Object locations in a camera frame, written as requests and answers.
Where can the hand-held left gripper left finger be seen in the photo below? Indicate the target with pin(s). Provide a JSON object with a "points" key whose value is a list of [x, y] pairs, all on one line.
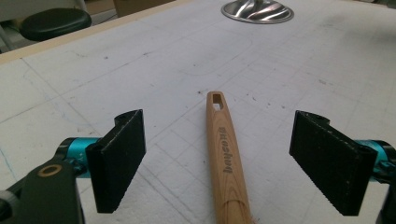
{"points": [[116, 161]]}

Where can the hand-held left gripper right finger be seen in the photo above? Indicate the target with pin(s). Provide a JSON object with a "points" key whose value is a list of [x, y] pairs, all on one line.
{"points": [[331, 161]]}

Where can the black round stool seat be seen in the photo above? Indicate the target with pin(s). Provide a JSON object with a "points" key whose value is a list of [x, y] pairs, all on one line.
{"points": [[55, 23]]}

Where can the metal bowl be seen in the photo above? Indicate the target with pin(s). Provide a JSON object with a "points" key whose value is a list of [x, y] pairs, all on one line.
{"points": [[257, 11]]}

